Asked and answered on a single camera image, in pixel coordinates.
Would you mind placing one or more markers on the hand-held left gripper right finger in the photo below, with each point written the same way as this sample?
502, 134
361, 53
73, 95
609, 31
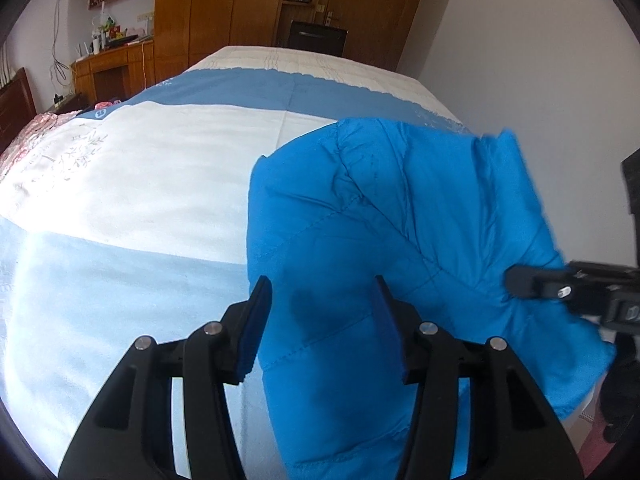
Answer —
392, 335

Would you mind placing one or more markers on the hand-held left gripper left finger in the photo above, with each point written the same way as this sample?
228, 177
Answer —
250, 340

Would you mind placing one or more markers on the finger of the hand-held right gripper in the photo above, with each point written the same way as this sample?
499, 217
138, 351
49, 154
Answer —
535, 282

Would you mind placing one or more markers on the blue puffer jacket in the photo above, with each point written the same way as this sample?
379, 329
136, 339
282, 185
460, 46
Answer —
375, 200

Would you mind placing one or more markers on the person's right hand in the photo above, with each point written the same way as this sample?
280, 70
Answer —
620, 395

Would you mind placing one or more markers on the pink cloth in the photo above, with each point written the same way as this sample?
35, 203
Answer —
592, 447

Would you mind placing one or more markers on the bed with blue-white cover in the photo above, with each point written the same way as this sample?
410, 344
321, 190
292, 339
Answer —
150, 185

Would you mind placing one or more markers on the pink floral quilt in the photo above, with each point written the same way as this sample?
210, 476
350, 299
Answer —
35, 135

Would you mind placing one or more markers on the dark bedside table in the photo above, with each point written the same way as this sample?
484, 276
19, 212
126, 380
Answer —
70, 102

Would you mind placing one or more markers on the wooden desk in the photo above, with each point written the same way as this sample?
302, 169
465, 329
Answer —
115, 72

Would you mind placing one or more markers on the black case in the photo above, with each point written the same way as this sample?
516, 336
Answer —
317, 39

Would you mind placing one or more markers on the wooden headboard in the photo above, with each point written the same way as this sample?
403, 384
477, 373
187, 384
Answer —
17, 110

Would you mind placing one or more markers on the colourful desk clutter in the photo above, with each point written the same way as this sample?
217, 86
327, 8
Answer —
114, 34

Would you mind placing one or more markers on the wooden wardrobe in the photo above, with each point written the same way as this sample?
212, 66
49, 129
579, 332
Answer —
210, 5

